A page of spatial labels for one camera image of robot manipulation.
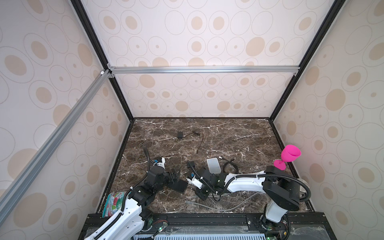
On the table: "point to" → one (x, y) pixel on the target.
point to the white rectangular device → (214, 166)
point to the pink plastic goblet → (290, 153)
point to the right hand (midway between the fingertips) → (196, 192)
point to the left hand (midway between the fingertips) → (178, 170)
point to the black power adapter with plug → (191, 165)
